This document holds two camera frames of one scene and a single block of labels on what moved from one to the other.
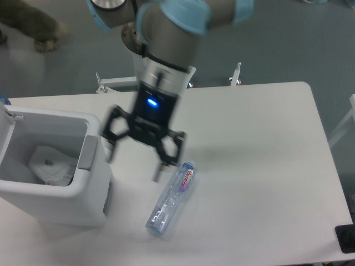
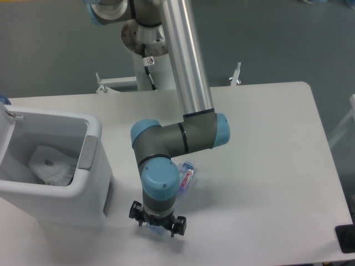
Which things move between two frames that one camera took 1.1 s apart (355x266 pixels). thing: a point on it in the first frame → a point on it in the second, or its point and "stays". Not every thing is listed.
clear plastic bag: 47,165 stays
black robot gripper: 153,113 → 166,221
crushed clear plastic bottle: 173,195 stays
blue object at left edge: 4,100 stays
